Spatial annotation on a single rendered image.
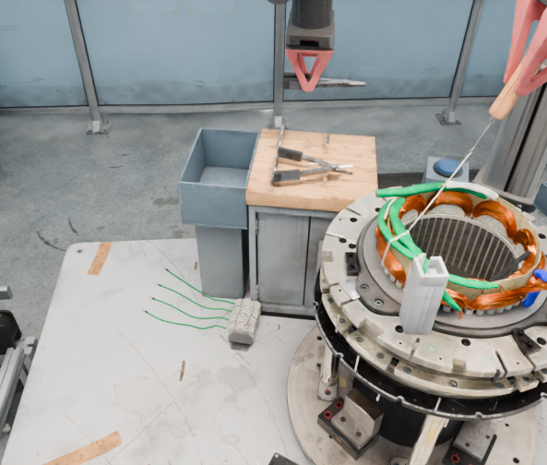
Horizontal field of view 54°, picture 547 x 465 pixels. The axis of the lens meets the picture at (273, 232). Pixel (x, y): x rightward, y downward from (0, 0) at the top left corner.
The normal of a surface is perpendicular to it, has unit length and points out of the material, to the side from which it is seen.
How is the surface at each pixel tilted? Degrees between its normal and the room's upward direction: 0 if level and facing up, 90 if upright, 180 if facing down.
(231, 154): 90
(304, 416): 0
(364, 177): 0
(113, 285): 0
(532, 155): 90
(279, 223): 90
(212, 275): 90
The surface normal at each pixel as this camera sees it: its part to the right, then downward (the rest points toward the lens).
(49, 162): 0.01, -0.75
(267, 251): -0.11, 0.65
